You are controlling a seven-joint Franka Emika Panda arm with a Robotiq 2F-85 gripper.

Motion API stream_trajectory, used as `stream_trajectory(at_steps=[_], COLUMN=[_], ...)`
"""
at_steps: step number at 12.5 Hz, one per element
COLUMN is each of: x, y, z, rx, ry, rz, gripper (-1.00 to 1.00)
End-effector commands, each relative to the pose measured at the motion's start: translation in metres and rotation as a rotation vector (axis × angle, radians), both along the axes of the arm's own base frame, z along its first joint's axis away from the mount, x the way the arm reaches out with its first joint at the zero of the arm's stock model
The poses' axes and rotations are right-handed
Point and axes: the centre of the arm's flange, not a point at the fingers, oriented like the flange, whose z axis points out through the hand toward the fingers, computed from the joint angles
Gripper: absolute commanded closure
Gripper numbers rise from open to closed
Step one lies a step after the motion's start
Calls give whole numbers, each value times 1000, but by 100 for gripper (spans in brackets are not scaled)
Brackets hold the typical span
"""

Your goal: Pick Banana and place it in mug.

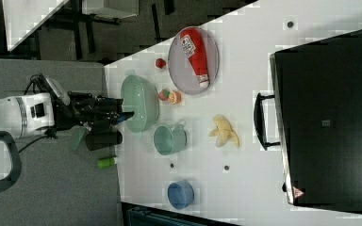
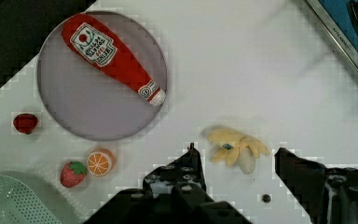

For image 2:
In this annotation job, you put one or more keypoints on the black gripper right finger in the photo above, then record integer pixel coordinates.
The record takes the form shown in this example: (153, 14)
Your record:
(328, 195)

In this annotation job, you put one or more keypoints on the small red toy tomato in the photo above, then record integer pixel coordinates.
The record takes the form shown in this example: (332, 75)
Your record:
(25, 123)

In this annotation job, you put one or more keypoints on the red plush ketchup bottle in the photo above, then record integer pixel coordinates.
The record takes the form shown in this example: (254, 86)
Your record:
(102, 48)

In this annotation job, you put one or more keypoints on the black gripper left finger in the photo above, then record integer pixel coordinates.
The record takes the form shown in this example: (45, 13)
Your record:
(171, 194)

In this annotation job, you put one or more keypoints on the green oval colander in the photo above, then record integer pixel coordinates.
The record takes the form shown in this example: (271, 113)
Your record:
(29, 199)

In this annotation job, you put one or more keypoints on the red plush strawberry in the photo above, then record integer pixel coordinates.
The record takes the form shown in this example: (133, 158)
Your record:
(73, 173)

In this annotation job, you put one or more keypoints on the grey round plate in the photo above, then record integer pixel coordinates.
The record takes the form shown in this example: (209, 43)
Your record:
(85, 101)

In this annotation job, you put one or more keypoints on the silver black toaster oven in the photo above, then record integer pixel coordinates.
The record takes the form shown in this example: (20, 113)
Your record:
(339, 18)

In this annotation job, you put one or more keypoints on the orange slice toy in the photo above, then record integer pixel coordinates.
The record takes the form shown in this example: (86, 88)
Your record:
(101, 162)

